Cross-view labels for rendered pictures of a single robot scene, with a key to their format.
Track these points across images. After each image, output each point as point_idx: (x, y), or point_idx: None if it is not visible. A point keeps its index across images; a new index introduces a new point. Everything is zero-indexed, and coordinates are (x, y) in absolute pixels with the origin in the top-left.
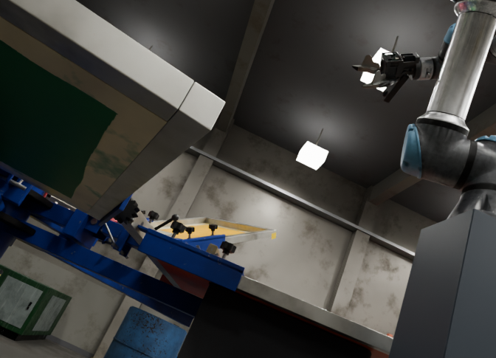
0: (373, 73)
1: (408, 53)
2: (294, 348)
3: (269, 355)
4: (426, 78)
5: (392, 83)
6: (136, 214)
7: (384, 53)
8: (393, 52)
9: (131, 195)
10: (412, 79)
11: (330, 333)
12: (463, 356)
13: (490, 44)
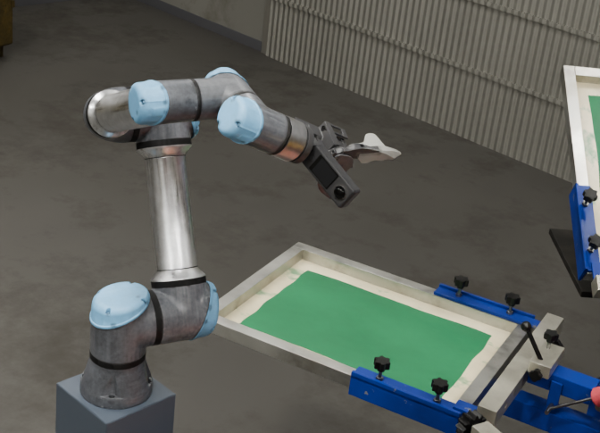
0: (362, 162)
1: (305, 121)
2: None
3: None
4: (274, 156)
5: (317, 184)
6: (458, 428)
7: (340, 129)
8: (329, 123)
9: (350, 382)
10: (298, 162)
11: None
12: None
13: (147, 184)
